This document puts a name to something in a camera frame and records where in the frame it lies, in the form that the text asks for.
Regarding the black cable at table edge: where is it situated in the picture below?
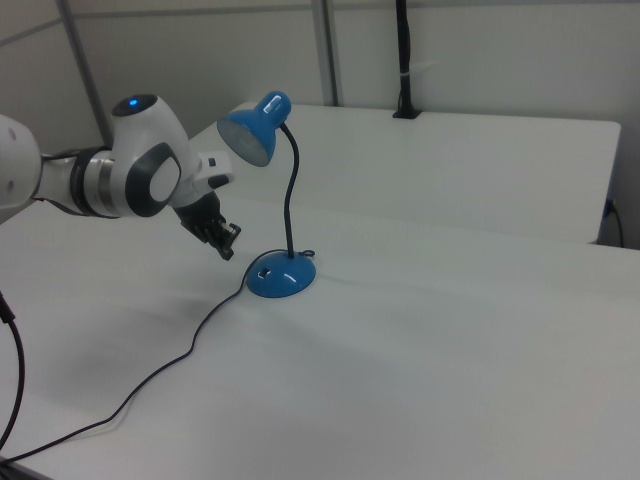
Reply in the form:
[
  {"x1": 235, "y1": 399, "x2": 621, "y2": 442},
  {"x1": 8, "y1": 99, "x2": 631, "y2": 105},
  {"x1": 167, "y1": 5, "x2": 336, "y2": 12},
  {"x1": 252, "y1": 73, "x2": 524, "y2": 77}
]
[{"x1": 606, "y1": 198, "x2": 627, "y2": 248}]

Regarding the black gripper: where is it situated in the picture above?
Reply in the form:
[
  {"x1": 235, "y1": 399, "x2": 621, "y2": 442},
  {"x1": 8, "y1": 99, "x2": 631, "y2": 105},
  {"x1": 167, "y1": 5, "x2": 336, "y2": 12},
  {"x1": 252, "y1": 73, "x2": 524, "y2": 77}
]
[{"x1": 173, "y1": 192, "x2": 244, "y2": 262}]

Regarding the blue gooseneck desk lamp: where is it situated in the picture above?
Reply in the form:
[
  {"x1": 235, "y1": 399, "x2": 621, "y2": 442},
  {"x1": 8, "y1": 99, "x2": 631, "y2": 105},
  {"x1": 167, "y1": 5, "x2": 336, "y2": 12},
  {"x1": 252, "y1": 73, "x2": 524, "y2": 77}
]
[{"x1": 216, "y1": 90, "x2": 318, "y2": 300}]

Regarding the black camera stand pole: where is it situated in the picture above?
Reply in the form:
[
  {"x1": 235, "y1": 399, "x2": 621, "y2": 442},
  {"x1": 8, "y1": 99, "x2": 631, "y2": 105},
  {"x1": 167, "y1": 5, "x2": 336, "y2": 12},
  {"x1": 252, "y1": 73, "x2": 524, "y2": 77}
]
[{"x1": 391, "y1": 0, "x2": 422, "y2": 121}]

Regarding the thin black lamp power cable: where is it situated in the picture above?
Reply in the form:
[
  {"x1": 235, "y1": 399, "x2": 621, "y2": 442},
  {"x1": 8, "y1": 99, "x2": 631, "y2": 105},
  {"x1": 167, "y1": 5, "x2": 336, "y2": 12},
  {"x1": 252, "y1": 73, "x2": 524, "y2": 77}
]
[{"x1": 0, "y1": 248, "x2": 317, "y2": 464}]

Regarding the thick black cable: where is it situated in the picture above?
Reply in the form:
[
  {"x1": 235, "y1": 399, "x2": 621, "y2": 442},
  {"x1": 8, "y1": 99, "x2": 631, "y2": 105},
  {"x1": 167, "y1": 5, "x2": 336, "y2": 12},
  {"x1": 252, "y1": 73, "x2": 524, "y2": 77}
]
[{"x1": 0, "y1": 288, "x2": 27, "y2": 451}]

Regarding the grey aluminium partition post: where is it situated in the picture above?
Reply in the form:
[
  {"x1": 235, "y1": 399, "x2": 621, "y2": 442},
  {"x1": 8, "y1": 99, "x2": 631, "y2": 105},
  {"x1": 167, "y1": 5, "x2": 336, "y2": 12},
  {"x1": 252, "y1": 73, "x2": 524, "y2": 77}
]
[
  {"x1": 310, "y1": 0, "x2": 345, "y2": 107},
  {"x1": 60, "y1": 0, "x2": 115, "y2": 147}
]

